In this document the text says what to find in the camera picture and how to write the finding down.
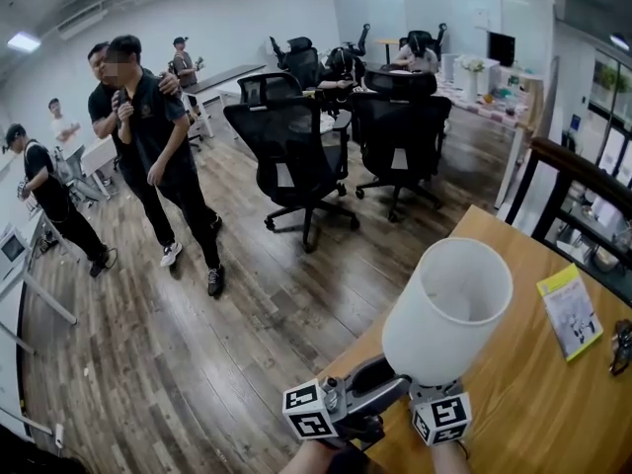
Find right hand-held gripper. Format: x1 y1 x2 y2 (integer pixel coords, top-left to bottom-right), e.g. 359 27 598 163
407 378 474 447

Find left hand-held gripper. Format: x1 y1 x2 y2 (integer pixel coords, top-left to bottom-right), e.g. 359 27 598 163
281 355 413 452

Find white shade table lamp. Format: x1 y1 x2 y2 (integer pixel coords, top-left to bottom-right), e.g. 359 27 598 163
381 236 514 388

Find person's right forearm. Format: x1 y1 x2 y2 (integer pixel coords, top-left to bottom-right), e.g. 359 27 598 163
428 439 474 474

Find person's left forearm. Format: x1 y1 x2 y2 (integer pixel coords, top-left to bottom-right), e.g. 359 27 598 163
277 439 369 474

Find yellow-edged white book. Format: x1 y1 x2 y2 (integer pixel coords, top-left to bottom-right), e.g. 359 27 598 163
535 263 604 362

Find dark eyeglasses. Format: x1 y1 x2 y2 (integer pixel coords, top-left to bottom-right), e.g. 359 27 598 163
608 318 632 377

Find dark wooden railing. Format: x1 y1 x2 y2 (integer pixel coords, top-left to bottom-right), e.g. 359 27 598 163
504 135 632 310

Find table with patterned cloth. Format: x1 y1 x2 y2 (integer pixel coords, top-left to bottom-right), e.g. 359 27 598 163
434 64 545 212

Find white flowers in vase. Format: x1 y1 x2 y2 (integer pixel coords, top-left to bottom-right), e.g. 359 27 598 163
454 53 488 104

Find dark-top white-leg table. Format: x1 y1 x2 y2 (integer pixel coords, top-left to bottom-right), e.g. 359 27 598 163
181 63 269 139

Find black monitor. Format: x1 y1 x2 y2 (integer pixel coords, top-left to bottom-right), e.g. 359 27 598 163
487 31 517 69

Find small white screen device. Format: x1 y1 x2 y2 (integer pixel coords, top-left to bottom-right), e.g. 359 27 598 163
0 228 32 281

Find ceiling light panel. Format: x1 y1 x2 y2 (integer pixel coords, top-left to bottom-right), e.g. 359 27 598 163
6 31 42 52

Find white frame desk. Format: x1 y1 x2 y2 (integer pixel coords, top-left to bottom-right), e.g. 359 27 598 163
0 209 80 438

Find white wall air conditioner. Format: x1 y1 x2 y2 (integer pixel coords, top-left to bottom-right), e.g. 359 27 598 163
55 8 110 42

